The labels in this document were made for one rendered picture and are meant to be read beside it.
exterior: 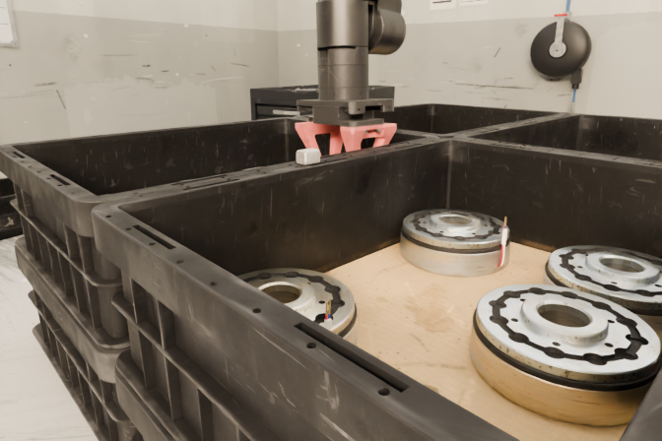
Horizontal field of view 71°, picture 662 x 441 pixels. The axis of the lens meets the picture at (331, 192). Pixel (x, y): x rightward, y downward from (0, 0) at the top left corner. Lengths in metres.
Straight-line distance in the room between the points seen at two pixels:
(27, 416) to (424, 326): 0.38
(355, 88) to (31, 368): 0.46
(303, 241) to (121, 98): 3.49
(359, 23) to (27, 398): 0.50
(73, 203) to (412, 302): 0.25
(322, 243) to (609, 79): 3.34
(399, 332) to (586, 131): 0.64
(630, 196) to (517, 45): 3.33
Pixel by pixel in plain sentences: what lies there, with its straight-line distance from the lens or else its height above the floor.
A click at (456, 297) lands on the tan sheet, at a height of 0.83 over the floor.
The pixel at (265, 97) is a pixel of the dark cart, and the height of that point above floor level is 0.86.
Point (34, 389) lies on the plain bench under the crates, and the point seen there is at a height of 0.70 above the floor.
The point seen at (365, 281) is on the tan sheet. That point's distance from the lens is 0.42.
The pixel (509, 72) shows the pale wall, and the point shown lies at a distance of 3.79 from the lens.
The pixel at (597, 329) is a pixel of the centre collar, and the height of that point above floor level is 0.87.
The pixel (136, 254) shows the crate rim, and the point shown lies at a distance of 0.25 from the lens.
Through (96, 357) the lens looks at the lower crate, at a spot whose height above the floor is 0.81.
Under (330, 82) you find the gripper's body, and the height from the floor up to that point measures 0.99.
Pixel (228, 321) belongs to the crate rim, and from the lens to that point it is 0.18.
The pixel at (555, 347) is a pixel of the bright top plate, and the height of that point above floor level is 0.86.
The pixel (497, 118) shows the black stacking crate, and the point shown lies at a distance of 0.97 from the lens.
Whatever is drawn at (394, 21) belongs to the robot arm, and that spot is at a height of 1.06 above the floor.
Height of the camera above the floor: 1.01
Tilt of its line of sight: 16 degrees down
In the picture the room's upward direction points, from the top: straight up
